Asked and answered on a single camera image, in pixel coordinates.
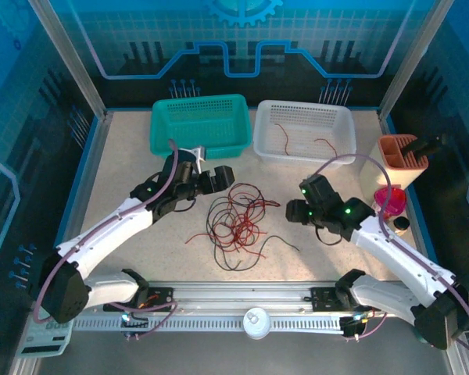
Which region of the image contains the thin black cable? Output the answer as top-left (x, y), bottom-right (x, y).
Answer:
top-left (213, 234), bottom-right (300, 273)
top-left (226, 191), bottom-right (267, 251)
top-left (206, 195), bottom-right (235, 259)

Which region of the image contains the thin red cable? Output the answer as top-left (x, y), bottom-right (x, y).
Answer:
top-left (313, 137), bottom-right (338, 158)
top-left (214, 210), bottom-right (269, 251)
top-left (185, 224), bottom-right (255, 251)
top-left (273, 123), bottom-right (295, 156)
top-left (227, 182), bottom-right (281, 235)

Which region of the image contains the teal plastic basket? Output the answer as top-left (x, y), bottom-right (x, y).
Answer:
top-left (149, 93), bottom-right (252, 160)

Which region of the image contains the beige holder terracotta top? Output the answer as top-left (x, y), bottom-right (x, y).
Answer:
top-left (359, 134), bottom-right (430, 192)

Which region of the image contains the pink plastic bowl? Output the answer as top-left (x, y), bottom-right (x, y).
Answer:
top-left (372, 186), bottom-right (409, 218)

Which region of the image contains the white plastic basket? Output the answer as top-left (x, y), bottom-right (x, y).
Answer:
top-left (252, 99), bottom-right (357, 170)

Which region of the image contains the black tool in holder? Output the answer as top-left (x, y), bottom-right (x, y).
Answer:
top-left (404, 134), bottom-right (451, 158)

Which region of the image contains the white round cap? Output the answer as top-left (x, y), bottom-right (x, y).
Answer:
top-left (242, 307), bottom-right (274, 340)

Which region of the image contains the small lit circuit board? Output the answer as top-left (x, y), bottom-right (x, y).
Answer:
top-left (120, 311), bottom-right (149, 329)
top-left (342, 312), bottom-right (371, 339)

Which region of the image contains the grey calculator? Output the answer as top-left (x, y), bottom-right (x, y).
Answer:
top-left (14, 308), bottom-right (74, 359)

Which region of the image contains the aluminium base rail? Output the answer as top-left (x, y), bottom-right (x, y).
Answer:
top-left (72, 280), bottom-right (415, 316)

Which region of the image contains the white slotted cable duct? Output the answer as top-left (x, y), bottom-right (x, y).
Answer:
top-left (72, 315), bottom-right (347, 334)

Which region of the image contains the aluminium frame post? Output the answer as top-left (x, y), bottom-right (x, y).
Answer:
top-left (27, 0), bottom-right (111, 118)
top-left (376, 0), bottom-right (454, 116)

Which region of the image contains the aluminium table side rail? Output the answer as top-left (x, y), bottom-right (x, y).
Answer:
top-left (7, 111), bottom-right (114, 375)

